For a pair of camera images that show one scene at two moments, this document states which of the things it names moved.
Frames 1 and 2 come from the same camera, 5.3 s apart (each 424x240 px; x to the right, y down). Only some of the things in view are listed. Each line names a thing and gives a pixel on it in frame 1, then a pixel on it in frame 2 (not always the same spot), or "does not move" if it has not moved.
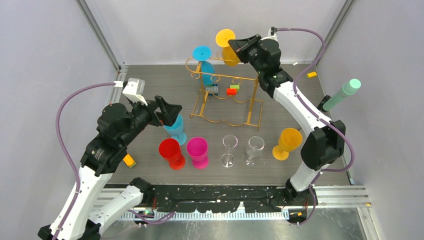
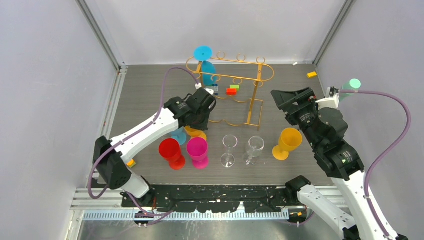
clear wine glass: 255,145 does not move
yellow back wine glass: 222,37 to 194,133
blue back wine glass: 203,53 does not move
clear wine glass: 227,160 does not move
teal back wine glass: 176,130 does not move
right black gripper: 239,45 to 304,98
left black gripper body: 148,116 to 201,123
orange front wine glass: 290,139 does not move
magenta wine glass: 197,149 does not move
